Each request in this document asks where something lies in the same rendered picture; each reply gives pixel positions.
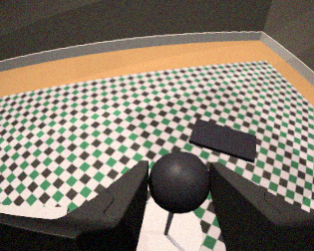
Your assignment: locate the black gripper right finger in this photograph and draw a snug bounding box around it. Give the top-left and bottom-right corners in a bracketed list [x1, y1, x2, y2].
[208, 162, 314, 251]

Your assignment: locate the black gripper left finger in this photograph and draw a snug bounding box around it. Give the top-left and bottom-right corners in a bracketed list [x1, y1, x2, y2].
[0, 161, 150, 251]

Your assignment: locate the dark grey flat rectangular slab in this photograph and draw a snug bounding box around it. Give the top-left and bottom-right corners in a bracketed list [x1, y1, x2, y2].
[188, 119, 257, 162]

